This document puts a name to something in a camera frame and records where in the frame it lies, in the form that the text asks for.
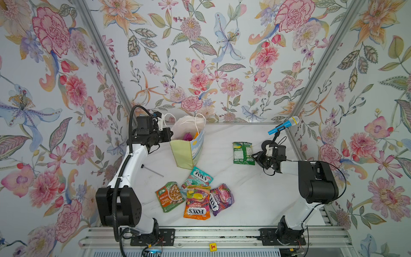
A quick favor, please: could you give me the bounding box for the landscape print paper bag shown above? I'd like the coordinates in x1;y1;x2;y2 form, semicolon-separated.
170;114;207;170

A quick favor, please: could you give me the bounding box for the purple grape snack packet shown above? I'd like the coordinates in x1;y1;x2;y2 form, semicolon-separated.
183;133;194;141

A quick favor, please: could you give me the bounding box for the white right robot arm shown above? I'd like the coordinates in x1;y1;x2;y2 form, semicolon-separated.
252;141;339;246

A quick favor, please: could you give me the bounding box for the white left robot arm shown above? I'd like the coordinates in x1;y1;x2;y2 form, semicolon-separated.
95;105;173;245

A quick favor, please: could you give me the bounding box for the blue toy microphone on stand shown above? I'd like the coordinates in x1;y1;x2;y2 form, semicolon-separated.
261;116;300;156

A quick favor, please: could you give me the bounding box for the purple Fox's candy packet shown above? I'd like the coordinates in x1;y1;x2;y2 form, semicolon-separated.
209;184;235;216

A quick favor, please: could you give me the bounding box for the teal Fox's candy packet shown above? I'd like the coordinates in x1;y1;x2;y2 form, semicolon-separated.
181;167;214;194

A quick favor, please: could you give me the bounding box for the green orange snack packet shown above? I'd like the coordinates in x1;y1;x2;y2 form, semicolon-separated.
155;182;185;213

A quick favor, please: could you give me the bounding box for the orange Fox's fruits packet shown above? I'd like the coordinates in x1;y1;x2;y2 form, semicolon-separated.
184;185;211;220

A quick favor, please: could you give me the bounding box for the yellow tag with letter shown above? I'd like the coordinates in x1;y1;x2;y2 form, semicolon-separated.
209;243;217;252

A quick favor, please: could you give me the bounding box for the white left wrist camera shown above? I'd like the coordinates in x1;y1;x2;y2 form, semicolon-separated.
153;111;167;131

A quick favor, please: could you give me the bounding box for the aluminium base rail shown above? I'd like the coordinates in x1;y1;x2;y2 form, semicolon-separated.
78;225;354;250

